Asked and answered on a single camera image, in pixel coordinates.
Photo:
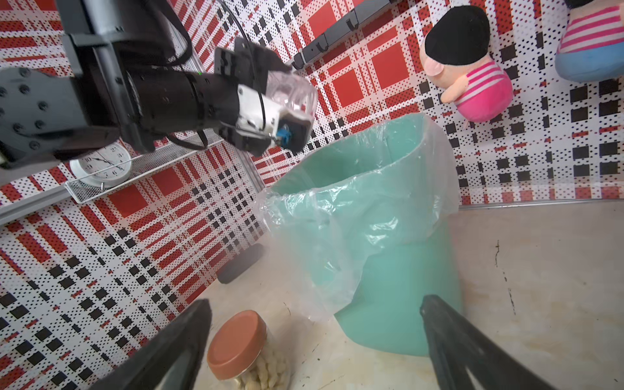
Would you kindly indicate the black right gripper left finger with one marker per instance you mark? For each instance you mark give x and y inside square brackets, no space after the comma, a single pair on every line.
[172,359]

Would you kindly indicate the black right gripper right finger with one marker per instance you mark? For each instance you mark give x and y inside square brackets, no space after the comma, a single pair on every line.
[461,354]

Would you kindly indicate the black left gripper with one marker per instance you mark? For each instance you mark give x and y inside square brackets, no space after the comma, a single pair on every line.
[169,101]

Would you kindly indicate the orange lid peanut jar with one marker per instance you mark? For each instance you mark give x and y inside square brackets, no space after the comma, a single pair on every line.
[244,355]

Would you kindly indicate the green lid peanut jar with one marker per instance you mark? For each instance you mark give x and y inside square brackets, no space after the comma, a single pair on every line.
[292,91]

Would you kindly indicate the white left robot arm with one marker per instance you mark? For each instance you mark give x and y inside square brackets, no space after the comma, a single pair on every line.
[128,85]

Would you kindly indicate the clear plastic bin liner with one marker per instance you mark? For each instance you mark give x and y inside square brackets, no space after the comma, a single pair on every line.
[391,184]

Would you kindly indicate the green plastic trash bin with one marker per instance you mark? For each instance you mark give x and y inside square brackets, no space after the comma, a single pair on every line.
[384,314]

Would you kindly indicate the white twin-bell alarm clock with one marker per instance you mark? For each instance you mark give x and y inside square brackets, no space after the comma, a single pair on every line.
[104,168]

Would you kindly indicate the pink striped hanging doll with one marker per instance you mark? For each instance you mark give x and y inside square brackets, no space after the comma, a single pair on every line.
[455,57]

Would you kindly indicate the blue striped hanging doll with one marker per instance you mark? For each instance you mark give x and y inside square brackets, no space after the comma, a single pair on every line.
[591,48]

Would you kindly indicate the black wall hook rail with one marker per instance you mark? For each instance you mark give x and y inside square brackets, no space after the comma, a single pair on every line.
[362,15]

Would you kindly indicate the white wire mesh shelf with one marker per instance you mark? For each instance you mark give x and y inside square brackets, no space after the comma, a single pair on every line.
[143,165]

